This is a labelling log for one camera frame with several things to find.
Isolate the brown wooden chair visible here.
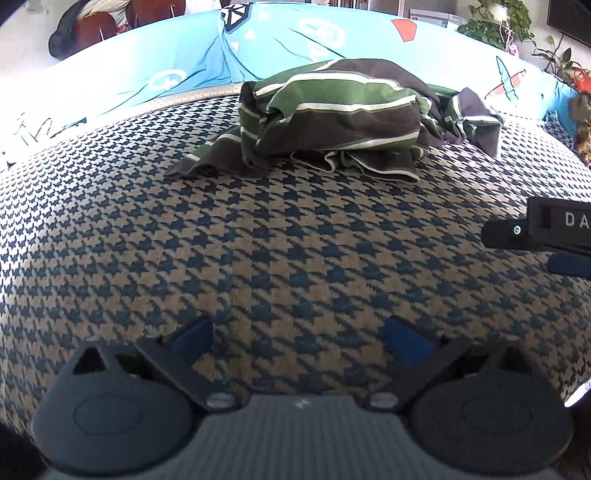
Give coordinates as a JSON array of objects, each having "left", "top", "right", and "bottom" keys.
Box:
[
  {"left": 127, "top": 0, "right": 186, "bottom": 24},
  {"left": 74, "top": 11, "right": 129, "bottom": 47}
]

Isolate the small potted plant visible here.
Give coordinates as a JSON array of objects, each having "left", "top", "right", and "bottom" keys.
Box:
[{"left": 533, "top": 37, "right": 583, "bottom": 80}]

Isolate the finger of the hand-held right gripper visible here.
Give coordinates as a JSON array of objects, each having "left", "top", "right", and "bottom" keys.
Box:
[{"left": 547, "top": 254, "right": 591, "bottom": 278}]

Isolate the green brown striped shirt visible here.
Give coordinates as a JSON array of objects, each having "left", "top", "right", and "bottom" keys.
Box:
[{"left": 164, "top": 58, "right": 506, "bottom": 183}]

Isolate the black television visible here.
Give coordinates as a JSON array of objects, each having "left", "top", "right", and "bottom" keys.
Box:
[{"left": 547, "top": 0, "right": 591, "bottom": 40}]

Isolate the large potted plant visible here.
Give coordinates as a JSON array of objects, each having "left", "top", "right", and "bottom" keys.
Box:
[{"left": 457, "top": 0, "right": 536, "bottom": 51}]

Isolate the blue printed bed sheet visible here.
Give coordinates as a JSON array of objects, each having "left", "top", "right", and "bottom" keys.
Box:
[{"left": 0, "top": 2, "right": 583, "bottom": 167}]

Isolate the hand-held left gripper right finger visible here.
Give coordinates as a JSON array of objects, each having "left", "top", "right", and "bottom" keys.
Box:
[{"left": 365, "top": 316, "right": 540, "bottom": 413}]

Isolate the houndstooth mattress cover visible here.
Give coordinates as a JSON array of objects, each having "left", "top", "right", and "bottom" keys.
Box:
[{"left": 0, "top": 83, "right": 591, "bottom": 435}]

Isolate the brown patterned cushion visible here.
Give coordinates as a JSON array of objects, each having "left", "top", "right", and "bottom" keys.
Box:
[{"left": 570, "top": 92, "right": 591, "bottom": 167}]

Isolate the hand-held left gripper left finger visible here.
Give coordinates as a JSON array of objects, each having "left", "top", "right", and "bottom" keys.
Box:
[{"left": 69, "top": 318, "right": 242, "bottom": 412}]

